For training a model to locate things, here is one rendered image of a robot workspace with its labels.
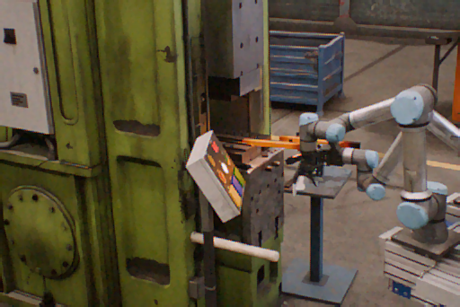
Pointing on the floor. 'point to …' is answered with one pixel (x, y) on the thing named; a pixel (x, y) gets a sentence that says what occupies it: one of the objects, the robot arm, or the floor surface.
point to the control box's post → (208, 253)
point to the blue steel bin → (306, 67)
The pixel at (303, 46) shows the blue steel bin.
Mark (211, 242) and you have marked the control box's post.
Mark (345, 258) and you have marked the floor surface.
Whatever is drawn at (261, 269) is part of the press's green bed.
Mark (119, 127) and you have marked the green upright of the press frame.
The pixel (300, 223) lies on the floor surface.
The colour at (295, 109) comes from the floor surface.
